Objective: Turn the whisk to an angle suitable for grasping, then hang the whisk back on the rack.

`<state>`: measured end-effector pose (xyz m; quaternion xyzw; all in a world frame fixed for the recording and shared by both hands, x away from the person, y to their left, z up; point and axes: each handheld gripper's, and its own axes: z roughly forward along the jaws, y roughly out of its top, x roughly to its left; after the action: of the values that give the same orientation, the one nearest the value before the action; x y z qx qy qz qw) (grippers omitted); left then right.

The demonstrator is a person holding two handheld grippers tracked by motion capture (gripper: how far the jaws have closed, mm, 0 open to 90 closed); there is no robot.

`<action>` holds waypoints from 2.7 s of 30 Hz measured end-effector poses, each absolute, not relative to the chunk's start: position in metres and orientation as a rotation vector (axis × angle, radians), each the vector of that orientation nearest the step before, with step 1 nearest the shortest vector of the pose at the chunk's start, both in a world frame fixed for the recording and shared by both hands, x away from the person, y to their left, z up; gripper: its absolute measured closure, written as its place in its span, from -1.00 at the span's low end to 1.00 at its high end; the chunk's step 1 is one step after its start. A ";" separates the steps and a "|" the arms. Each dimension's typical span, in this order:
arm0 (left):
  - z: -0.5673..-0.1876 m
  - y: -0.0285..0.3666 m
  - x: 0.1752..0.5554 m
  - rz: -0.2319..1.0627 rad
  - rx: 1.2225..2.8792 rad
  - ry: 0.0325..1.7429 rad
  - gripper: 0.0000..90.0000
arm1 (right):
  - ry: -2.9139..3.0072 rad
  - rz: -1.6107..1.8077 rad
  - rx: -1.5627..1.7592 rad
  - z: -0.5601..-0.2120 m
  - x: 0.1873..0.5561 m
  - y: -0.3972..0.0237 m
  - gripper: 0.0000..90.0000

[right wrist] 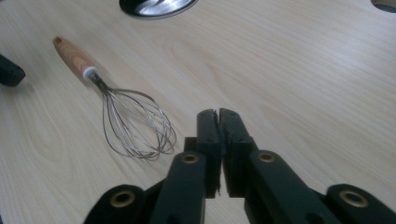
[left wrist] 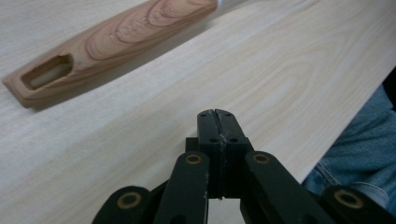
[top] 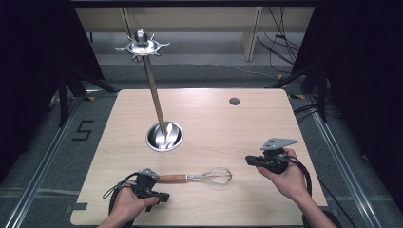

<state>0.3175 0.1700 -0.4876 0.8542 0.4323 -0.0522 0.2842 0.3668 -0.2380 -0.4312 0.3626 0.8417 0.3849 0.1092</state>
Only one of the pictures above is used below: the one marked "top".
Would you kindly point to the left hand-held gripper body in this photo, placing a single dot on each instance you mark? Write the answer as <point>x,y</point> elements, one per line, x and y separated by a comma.
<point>145,185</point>

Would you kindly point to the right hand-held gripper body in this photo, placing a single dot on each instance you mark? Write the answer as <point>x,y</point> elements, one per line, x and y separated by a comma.
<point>276,161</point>

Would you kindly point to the metal utensil rack stand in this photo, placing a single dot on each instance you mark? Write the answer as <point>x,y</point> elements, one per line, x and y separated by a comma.
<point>155,95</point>

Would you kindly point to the person's right hand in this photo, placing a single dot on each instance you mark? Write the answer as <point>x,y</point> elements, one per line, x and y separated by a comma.
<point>291,182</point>

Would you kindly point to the person's left hand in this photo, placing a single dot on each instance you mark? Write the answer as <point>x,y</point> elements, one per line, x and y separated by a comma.
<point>126,205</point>

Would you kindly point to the black metal tripod stand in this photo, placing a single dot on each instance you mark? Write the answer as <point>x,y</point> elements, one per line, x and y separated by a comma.
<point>63,95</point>
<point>322,95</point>

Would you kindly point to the black curtain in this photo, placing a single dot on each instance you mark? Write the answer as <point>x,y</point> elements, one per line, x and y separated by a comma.
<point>364,79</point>
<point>34,79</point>

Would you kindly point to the light wooden bench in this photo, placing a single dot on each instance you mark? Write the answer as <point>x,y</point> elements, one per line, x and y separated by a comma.
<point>202,19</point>

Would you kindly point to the aluminium floor rail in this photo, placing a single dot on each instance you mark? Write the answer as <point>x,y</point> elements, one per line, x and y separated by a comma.
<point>41,167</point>
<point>342,164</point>

